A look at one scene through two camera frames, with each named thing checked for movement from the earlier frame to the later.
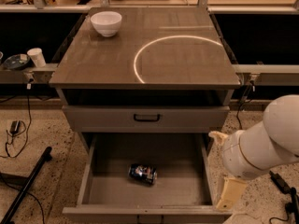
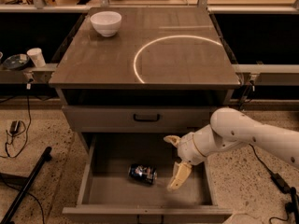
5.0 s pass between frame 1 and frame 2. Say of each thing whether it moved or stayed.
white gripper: moved
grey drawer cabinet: stayed
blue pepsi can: stayed
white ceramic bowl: stayed
